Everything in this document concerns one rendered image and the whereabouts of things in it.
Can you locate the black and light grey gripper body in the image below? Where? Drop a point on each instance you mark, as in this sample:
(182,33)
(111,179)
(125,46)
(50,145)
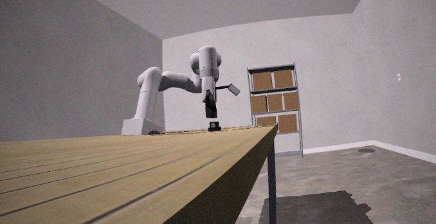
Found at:
(209,83)

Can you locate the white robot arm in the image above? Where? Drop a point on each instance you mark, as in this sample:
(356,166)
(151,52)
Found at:
(153,80)

